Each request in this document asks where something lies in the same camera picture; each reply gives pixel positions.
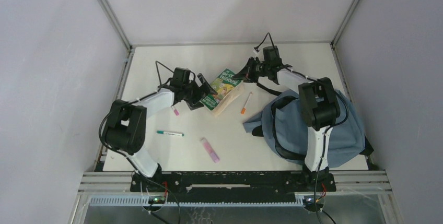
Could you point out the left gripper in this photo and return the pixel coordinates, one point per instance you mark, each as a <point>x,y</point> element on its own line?
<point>202,91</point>

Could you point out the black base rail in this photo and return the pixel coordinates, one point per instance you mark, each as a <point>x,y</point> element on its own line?
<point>241,187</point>

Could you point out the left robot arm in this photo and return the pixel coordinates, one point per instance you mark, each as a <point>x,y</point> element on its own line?
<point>123,129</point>

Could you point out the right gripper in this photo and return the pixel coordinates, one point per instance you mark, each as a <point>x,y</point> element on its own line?
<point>246,73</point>

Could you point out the green treehouse book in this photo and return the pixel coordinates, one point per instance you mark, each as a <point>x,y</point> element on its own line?
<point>227,90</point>

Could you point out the teal capped white marker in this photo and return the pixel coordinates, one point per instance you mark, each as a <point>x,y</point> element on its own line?
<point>170,133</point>

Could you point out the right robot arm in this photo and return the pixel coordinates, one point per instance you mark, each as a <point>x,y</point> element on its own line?
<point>319,106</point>

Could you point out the pink highlighter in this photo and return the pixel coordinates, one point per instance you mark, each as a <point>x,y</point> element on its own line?
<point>211,152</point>

